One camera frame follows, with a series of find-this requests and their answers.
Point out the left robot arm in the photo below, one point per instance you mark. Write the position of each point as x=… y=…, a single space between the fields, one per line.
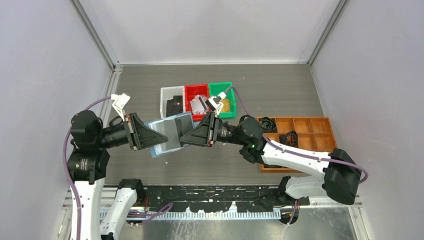
x=87 y=168

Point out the blue leather card holder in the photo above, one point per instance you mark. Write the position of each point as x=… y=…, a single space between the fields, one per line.
x=157 y=126

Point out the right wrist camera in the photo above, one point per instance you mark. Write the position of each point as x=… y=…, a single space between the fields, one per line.
x=215 y=103

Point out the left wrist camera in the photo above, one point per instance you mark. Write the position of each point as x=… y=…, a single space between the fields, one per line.
x=119 y=103

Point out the red plastic bin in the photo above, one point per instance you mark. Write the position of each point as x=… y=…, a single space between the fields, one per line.
x=190 y=92

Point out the rolled belt top left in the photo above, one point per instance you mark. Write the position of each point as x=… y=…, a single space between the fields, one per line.
x=268 y=125

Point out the green plastic bin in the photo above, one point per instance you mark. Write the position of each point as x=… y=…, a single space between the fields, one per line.
x=216 y=88

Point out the silver cards in red bin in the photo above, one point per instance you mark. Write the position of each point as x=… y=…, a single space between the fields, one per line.
x=198 y=105

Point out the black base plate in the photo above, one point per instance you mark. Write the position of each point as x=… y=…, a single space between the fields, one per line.
x=214 y=198

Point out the grey card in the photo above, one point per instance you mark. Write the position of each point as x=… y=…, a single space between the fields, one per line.
x=174 y=128

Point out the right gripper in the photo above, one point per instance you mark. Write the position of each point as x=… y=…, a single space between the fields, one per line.
x=205 y=133

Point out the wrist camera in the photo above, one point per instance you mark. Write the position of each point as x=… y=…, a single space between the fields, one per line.
x=215 y=103
x=119 y=103

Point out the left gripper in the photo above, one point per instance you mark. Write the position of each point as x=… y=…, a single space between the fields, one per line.
x=139 y=134

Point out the orange compartment tray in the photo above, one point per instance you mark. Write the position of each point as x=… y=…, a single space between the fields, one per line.
x=315 y=133

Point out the black cards in white bin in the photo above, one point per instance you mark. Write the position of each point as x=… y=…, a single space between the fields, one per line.
x=174 y=106

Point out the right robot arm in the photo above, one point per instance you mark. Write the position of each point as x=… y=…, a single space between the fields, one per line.
x=333 y=174

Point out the white plastic bin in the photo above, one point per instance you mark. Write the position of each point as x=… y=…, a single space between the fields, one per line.
x=167 y=93

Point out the gold cards in green bin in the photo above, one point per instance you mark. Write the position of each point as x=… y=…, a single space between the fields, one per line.
x=226 y=106

